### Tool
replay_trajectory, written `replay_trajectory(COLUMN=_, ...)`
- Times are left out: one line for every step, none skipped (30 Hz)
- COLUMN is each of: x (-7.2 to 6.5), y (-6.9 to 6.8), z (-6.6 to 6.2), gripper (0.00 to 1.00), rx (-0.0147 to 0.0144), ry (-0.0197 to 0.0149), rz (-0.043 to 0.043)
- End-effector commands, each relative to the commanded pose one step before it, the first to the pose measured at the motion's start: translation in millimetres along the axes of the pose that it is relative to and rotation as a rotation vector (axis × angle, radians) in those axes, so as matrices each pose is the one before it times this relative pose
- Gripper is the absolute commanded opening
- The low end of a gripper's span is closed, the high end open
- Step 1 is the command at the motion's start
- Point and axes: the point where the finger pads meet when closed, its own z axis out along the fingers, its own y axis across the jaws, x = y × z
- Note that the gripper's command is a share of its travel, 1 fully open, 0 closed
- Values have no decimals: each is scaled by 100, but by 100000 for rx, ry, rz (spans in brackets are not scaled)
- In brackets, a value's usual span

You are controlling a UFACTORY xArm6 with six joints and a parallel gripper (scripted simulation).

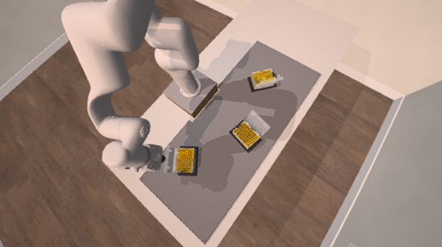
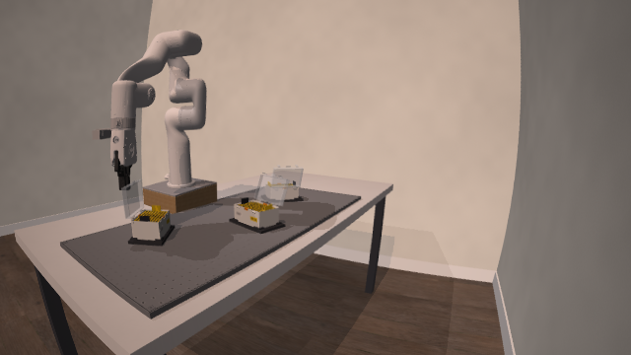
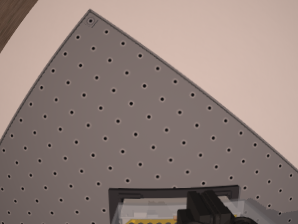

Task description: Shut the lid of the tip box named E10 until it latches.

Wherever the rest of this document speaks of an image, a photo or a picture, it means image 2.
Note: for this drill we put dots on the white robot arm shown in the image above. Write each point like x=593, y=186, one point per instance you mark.
x=126, y=94

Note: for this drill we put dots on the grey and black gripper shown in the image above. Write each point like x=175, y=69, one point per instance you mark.
x=123, y=149

